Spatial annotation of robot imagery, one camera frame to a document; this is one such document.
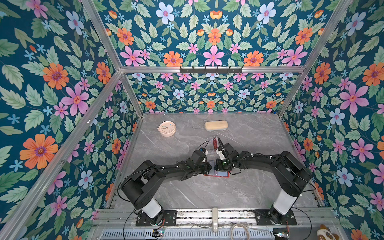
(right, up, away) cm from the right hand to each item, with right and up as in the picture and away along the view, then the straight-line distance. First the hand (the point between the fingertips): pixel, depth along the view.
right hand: (213, 167), depth 90 cm
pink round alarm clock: (-33, +23, +17) cm, 44 cm away
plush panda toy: (+50, -24, -23) cm, 60 cm away
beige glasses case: (-1, +26, +18) cm, 31 cm away
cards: (+1, +14, +6) cm, 15 cm away
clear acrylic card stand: (+3, +18, +8) cm, 20 cm away
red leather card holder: (0, -3, -2) cm, 3 cm away
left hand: (0, +2, -3) cm, 4 cm away
